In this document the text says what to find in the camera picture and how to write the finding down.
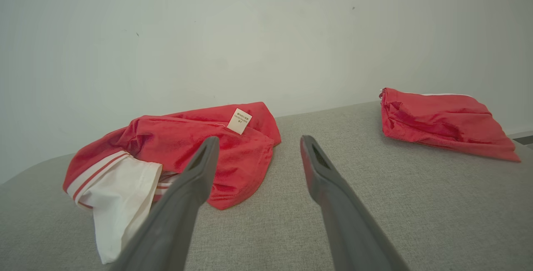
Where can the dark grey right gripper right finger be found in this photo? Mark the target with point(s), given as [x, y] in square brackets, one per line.
[345, 221]

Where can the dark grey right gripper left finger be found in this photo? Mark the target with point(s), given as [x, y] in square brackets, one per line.
[179, 212]

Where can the red and white t-shirt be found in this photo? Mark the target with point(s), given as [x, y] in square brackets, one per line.
[233, 158]

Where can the red shorts with white stripe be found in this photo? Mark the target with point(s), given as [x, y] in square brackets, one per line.
[441, 125]

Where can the white wall baseboard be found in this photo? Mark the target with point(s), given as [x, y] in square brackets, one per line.
[520, 137]

